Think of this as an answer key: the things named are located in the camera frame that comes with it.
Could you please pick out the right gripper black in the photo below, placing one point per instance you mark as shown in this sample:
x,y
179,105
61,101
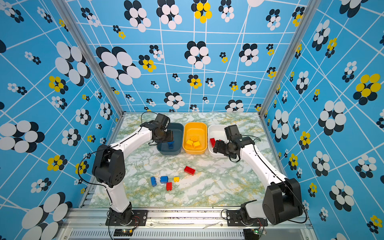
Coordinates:
x,y
219,148

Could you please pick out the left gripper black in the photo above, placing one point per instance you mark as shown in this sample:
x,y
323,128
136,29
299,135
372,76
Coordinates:
x,y
170,138

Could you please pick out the dark teal plastic bin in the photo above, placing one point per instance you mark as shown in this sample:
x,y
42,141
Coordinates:
x,y
178,130

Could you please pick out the white plastic bin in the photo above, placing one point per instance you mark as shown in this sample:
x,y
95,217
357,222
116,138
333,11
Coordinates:
x,y
216,132

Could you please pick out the yellow plastic bin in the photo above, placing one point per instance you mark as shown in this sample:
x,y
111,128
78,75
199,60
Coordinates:
x,y
196,129

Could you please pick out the blue lego brick square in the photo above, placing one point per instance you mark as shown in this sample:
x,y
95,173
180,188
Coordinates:
x,y
164,179

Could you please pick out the blue lego brick narrow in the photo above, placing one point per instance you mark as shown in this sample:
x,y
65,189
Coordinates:
x,y
153,181

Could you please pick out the small red lego brick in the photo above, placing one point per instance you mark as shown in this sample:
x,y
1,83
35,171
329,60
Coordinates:
x,y
169,186

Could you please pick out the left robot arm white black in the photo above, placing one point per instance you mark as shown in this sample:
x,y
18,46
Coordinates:
x,y
109,166

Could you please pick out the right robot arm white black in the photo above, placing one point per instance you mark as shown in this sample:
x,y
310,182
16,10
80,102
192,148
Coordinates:
x,y
282,201

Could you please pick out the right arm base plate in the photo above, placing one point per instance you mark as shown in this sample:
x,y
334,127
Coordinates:
x,y
238,218

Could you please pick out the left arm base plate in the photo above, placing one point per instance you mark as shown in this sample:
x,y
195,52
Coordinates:
x,y
132,218

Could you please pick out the aluminium front rail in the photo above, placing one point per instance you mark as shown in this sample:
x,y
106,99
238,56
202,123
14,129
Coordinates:
x,y
178,224

